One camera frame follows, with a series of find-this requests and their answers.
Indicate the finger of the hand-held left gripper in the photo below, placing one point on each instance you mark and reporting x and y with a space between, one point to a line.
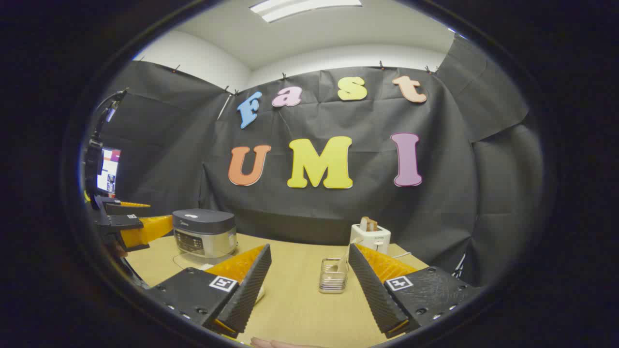
128 210
145 231

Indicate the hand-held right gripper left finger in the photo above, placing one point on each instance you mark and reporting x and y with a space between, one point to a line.
249 290

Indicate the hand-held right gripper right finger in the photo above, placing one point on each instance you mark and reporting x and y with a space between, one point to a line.
375 290

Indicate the wooden spoon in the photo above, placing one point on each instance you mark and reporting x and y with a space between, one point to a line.
344 258

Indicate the grey silver rice cooker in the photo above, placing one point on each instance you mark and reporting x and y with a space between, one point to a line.
203 222

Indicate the computer monitor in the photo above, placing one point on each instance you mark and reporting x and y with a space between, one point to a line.
109 174

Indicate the clear glass bowl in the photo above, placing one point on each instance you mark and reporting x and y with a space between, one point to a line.
205 267

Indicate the white toaster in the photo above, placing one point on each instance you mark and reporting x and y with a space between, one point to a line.
375 239

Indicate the toasted bread slice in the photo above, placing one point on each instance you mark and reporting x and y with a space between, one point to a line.
368 224

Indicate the black backdrop cloth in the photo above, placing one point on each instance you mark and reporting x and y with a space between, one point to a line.
338 212

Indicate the ceiling light panel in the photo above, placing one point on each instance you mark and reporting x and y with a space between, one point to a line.
300 7

